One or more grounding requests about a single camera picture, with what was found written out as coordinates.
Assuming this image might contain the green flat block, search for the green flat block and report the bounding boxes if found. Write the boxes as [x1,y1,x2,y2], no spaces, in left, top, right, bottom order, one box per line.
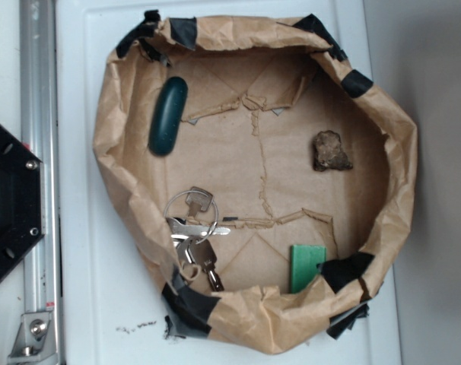
[290,245,326,294]

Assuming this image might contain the brown paper bag tray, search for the brown paper bag tray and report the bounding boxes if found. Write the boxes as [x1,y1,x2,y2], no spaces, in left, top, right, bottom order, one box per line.
[93,11,418,354]

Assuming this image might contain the square-head silver key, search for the square-head silver key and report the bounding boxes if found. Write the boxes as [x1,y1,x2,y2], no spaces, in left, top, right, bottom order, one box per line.
[186,186,214,218]

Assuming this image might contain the long silver key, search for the long silver key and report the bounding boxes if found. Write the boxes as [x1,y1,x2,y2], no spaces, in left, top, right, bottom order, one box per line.
[166,217,231,237]

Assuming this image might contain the lower silver key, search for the lower silver key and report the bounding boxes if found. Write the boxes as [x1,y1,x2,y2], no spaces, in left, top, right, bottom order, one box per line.
[176,236,224,291]

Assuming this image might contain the dark green oval case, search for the dark green oval case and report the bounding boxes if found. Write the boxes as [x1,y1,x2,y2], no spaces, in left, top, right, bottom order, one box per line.
[148,77,188,157]

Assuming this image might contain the brown rock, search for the brown rock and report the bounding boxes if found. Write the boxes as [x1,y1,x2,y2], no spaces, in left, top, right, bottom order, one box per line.
[312,130,353,172]

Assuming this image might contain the white plastic tray board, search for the white plastic tray board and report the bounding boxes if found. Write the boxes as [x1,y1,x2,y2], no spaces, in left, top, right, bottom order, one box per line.
[56,1,402,364]

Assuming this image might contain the silver key ring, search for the silver key ring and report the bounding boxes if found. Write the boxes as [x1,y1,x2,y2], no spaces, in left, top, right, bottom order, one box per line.
[164,190,219,242]

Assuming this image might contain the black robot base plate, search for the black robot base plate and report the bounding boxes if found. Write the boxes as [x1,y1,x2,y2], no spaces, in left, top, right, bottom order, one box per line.
[0,124,44,283]

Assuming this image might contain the aluminium profile rail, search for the aluminium profile rail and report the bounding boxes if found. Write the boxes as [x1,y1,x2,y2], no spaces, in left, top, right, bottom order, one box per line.
[20,1,65,364]

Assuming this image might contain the metal corner bracket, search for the metal corner bracket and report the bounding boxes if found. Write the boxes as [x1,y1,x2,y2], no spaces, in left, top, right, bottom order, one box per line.
[8,312,56,364]

